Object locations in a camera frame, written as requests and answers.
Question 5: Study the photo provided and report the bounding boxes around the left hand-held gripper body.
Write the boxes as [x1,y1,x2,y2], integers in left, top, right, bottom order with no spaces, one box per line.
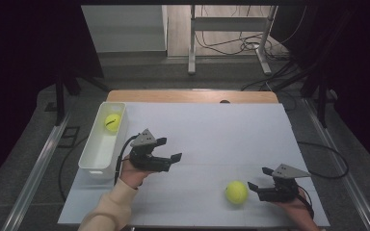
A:
[128,128,172,173]

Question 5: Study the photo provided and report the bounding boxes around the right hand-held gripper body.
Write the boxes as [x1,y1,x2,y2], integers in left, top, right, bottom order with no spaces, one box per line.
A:
[256,163,312,203]

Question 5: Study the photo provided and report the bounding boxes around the yellow tennis ball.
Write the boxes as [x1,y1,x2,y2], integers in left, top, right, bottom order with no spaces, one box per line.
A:
[225,180,250,205]
[104,113,122,133]

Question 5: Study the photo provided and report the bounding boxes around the white plastic bin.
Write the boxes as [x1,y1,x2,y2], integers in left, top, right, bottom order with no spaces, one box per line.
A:
[77,101,129,180]

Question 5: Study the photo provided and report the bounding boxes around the person's left hand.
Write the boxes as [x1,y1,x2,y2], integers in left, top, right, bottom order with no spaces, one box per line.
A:
[119,155,157,190]

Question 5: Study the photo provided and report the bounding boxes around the person's right hand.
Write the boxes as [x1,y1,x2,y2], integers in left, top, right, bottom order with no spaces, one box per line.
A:
[274,188,316,223]

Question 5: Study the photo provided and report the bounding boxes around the white table cover sheet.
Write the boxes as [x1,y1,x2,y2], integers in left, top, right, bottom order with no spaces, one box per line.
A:
[57,101,331,228]

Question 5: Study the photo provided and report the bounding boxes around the black tripod stand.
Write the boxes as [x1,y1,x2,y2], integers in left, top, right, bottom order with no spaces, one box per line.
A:
[302,64,338,129]
[44,73,110,126]

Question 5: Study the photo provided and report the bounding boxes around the white cabinet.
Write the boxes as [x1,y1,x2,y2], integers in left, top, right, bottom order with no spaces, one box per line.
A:
[81,4,169,54]

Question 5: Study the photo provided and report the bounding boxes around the white metal stand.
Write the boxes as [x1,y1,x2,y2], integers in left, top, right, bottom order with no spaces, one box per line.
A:
[187,4,278,76]

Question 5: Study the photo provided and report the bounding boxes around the dark curtain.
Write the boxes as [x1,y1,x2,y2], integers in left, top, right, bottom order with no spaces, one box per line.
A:
[273,0,370,181]
[0,0,104,193]

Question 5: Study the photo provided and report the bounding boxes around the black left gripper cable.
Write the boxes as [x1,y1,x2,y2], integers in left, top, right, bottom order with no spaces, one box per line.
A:
[114,134,141,187]

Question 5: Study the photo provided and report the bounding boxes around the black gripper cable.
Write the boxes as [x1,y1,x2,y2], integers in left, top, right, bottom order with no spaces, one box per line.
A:
[114,134,141,187]
[295,185,316,220]

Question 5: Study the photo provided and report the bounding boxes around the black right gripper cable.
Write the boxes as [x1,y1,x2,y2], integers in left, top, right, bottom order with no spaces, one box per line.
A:
[295,185,316,220]

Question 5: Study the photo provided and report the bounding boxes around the black looped floor cable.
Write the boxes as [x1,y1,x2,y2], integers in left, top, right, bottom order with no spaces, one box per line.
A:
[297,141,350,180]

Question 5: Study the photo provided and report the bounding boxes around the aluminium floor rail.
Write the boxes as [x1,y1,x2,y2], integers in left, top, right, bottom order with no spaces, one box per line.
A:
[0,114,71,231]
[302,97,370,231]

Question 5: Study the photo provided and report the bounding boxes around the black curved floor cable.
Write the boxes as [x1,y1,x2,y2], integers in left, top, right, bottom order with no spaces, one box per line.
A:
[58,135,91,202]

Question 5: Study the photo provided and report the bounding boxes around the tangled floor cables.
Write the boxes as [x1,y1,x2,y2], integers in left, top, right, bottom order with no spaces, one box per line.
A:
[195,32,290,61]

